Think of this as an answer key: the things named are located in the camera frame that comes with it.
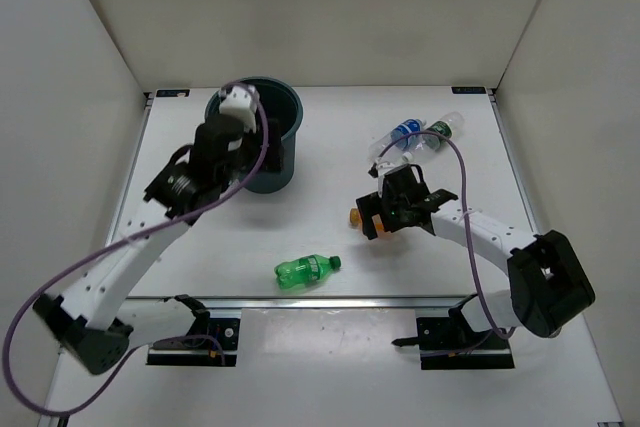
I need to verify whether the orange juice bottle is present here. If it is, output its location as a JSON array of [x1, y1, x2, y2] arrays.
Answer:
[[349, 208, 385, 234]]

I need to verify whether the green plastic soda bottle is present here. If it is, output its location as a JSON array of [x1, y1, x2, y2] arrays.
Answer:
[[274, 254, 342, 290]]

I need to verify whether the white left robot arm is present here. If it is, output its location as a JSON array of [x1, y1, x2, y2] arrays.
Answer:
[[33, 114, 284, 375]]

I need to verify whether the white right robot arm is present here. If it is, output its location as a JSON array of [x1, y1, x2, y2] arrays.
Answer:
[[356, 166, 596, 347]]

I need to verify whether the dark teal plastic bin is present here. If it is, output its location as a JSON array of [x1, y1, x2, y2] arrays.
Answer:
[[205, 77, 303, 194]]

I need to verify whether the clear bottle blue label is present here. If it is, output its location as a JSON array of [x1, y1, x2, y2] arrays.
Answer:
[[368, 118, 425, 161]]

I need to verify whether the left corner table label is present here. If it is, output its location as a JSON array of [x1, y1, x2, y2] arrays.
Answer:
[[155, 89, 190, 98]]

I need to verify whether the corner table label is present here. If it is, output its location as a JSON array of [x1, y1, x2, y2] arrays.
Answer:
[[451, 86, 486, 95], [155, 89, 190, 98]]

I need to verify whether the clear bottle green label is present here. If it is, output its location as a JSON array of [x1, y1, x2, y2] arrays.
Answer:
[[400, 111, 464, 164]]

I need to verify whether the right corner table label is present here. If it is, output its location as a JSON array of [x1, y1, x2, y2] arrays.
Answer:
[[451, 86, 486, 95]]

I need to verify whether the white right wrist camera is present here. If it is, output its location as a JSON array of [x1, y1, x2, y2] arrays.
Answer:
[[368, 159, 407, 180]]

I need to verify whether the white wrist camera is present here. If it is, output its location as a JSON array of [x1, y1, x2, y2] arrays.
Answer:
[[368, 159, 407, 180], [218, 85, 257, 132]]

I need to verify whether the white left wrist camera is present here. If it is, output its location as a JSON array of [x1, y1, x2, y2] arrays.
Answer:
[[218, 85, 257, 132]]

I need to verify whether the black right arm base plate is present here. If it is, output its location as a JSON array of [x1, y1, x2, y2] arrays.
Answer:
[[416, 317, 515, 371]]

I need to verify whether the aluminium table edge rail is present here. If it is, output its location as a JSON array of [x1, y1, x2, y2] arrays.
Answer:
[[119, 295, 531, 312]]

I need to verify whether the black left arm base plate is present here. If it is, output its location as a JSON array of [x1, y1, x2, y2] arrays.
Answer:
[[146, 310, 241, 368]]

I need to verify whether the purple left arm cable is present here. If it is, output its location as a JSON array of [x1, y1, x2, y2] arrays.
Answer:
[[0, 80, 271, 417]]

